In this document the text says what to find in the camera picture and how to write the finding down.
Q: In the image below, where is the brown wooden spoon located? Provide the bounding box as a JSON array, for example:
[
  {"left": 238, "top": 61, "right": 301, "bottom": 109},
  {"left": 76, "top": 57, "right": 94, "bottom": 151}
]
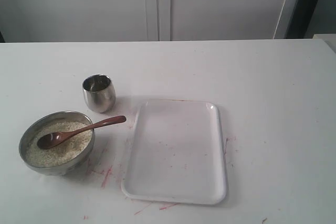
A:
[{"left": 37, "top": 115, "right": 127, "bottom": 150}]

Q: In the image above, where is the small steel cup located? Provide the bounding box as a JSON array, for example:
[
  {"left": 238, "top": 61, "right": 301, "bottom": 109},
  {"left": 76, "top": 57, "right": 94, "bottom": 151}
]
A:
[{"left": 82, "top": 74, "right": 116, "bottom": 113}]

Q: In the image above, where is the steel bowl of rice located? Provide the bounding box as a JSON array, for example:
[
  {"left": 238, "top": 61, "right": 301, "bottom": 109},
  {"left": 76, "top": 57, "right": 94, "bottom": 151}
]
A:
[{"left": 19, "top": 111, "right": 95, "bottom": 175}]

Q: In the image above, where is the white plastic tray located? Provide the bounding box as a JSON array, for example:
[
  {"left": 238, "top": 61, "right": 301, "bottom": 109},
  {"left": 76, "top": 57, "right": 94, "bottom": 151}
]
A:
[{"left": 121, "top": 99, "right": 227, "bottom": 205}]

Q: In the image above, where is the white cabinet behind table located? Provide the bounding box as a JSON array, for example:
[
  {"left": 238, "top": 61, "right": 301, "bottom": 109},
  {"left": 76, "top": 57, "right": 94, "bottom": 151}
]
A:
[{"left": 1, "top": 0, "right": 297, "bottom": 42}]

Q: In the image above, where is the dark vertical post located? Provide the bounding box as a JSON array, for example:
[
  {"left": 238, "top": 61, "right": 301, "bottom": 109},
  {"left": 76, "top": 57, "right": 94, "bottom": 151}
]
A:
[{"left": 285, "top": 0, "right": 318, "bottom": 39}]

